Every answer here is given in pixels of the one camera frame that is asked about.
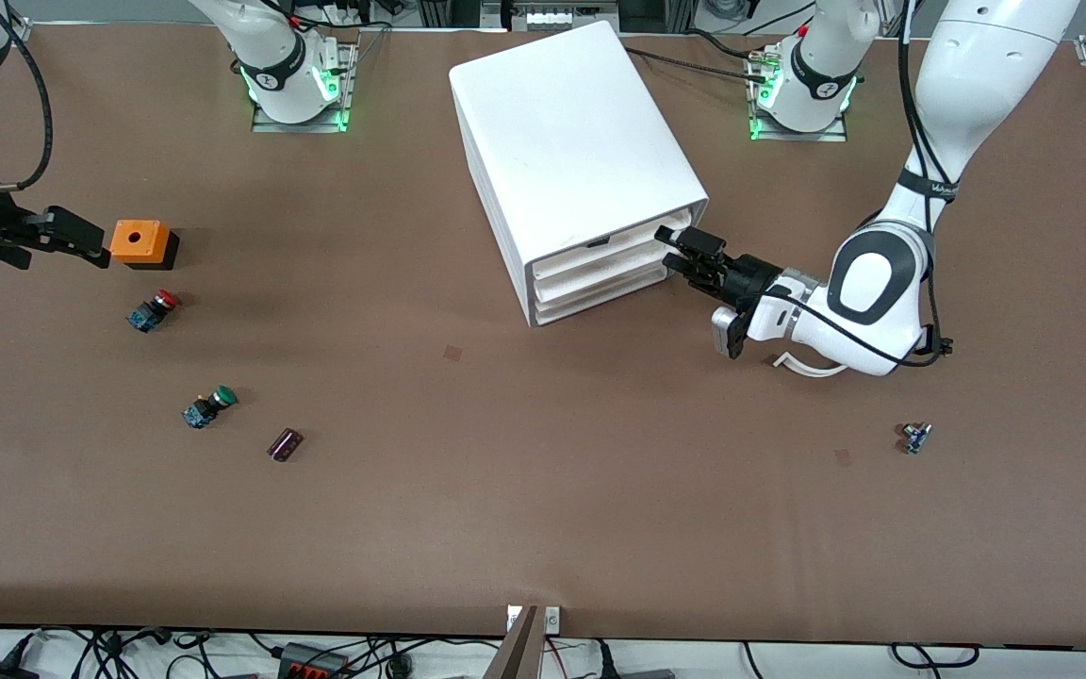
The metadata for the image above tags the white plastic drawer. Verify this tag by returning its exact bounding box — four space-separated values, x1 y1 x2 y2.
531 209 695 281
534 234 689 304
536 257 674 326

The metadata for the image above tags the red push button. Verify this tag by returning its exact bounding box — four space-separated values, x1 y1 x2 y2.
125 290 182 333

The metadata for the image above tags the white drawer cabinet shell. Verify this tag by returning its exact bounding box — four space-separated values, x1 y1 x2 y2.
449 21 709 328

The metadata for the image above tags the green push button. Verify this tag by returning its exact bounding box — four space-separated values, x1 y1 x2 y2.
182 386 239 430

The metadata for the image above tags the white curved plastic clip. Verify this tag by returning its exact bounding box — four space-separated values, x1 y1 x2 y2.
774 351 847 378

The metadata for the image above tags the white background device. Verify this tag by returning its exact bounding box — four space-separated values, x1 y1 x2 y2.
482 0 621 34

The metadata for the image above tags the black red power strip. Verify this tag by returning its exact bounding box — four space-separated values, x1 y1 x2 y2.
277 643 348 679

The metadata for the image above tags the orange button enclosure box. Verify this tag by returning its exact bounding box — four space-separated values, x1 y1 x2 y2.
109 220 180 272

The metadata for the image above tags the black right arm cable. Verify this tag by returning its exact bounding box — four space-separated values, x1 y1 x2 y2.
0 0 54 193

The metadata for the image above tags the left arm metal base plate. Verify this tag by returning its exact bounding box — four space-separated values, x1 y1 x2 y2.
749 47 850 142

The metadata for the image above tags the black table cable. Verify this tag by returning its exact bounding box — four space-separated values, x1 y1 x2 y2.
680 28 770 62
623 44 775 84

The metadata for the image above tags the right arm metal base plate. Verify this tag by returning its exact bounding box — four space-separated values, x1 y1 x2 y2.
251 40 357 134

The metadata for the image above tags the brown wooden post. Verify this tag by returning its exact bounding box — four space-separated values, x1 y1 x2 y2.
485 606 544 679

